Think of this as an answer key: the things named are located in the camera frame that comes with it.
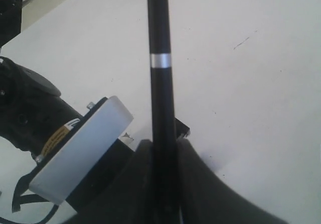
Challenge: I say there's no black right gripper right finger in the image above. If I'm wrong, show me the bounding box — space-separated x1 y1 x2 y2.
177 139 285 224

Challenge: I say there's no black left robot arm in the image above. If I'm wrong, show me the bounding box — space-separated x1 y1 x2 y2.
1 57 174 212

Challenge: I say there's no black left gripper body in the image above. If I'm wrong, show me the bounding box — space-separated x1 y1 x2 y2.
67 119 190 223

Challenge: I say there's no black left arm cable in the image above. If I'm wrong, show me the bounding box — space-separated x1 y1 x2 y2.
11 173 58 224

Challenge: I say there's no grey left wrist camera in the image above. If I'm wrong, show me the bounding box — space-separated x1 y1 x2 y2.
29 96 133 205

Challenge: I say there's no black paintbrush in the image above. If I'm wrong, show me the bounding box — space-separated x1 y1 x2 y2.
147 0 180 223

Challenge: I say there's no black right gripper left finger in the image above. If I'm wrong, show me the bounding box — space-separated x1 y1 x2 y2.
99 140 153 223

